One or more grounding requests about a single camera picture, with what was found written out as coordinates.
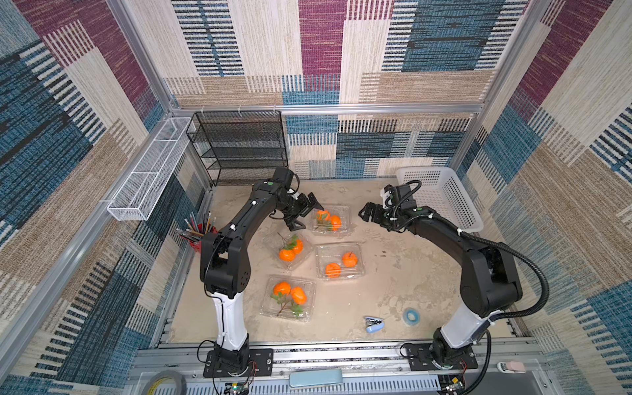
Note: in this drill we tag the pink white small device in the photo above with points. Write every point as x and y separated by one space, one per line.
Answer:
511 367

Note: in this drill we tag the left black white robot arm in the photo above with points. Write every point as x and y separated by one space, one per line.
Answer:
225 269

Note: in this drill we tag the white plastic perforated basket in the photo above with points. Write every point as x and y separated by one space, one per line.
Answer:
443 191

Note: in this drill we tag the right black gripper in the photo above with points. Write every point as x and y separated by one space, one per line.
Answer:
378 213

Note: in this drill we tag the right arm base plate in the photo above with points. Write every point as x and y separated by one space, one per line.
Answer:
435 356

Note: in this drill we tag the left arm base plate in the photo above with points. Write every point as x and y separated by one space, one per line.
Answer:
222 363

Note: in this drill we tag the black wire shelf rack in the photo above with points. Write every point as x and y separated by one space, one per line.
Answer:
239 147

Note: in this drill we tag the light blue bar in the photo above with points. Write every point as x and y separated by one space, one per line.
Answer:
315 378

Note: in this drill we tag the orange pair in front container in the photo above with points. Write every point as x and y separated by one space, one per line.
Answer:
291 299

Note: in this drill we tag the clear clamshell container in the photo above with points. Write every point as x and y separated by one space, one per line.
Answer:
269 307
342 211
273 242
332 253

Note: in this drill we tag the clear clamshell container back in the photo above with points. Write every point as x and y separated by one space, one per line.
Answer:
342 211

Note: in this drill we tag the orange pair in left container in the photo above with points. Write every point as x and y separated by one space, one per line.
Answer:
291 250

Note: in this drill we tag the orange pair in container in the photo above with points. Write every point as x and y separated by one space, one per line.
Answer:
291 250
291 299

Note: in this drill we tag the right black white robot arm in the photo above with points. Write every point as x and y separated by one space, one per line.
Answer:
488 284

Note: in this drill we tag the clear clamshell container front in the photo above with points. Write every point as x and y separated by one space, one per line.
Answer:
269 307

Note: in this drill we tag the orange pair with leaves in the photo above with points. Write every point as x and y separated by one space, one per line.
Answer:
327 222

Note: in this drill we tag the red pencil cup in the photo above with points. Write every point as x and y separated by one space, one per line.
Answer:
196 229

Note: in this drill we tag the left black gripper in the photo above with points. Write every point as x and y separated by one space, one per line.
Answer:
307 209

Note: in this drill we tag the white wire mesh tray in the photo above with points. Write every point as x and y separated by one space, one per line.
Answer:
136 199

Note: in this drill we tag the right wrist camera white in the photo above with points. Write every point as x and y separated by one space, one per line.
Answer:
394 195

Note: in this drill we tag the blue tape roll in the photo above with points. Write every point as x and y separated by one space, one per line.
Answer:
411 317

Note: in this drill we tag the blue stapler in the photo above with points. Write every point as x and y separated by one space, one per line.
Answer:
373 324

